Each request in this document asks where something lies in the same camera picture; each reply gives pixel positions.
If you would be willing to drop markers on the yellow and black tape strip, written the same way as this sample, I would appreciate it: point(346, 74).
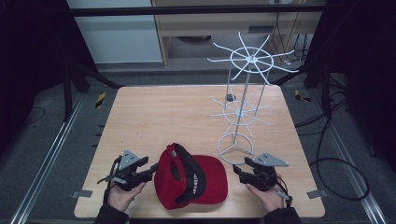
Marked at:
point(301, 95)
point(100, 100)

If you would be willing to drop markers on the black stand legs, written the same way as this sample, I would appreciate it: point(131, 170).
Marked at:
point(77, 77)
point(325, 87)

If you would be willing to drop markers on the grey metal table bracket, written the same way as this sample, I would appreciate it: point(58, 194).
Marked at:
point(81, 193)
point(317, 194)

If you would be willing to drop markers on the person's left hand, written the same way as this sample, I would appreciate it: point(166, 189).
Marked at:
point(123, 196)

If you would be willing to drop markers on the red and black cap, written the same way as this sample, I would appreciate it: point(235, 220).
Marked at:
point(190, 177)

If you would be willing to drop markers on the person's right hand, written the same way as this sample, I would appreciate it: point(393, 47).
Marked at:
point(267, 199)

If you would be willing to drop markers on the metal floor rail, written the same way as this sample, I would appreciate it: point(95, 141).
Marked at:
point(46, 158)
point(351, 158)

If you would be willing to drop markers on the white cabinet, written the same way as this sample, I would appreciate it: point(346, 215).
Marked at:
point(118, 37)

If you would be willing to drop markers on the wooden shelf unit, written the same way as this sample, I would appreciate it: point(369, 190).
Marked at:
point(218, 23)

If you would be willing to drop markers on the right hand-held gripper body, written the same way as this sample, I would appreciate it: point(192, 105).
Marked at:
point(264, 172)

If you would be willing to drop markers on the black horizontal frame bar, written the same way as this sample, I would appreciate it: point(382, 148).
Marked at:
point(186, 10)

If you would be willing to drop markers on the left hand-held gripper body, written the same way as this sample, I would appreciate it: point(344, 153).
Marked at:
point(128, 169)

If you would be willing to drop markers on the black curtain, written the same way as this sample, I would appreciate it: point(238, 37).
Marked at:
point(34, 56)
point(361, 62)

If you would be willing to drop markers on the small dark round object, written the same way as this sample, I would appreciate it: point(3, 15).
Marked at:
point(230, 97)

